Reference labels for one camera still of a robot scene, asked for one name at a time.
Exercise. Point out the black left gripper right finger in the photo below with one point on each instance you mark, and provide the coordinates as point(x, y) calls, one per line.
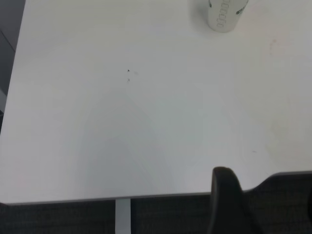
point(310, 207)

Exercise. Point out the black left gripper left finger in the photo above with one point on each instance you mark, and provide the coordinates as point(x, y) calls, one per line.
point(226, 204)

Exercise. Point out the white paper coffee cup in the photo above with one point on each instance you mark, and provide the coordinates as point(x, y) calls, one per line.
point(224, 17)

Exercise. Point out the white table leg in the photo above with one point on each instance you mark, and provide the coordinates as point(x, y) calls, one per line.
point(123, 217)

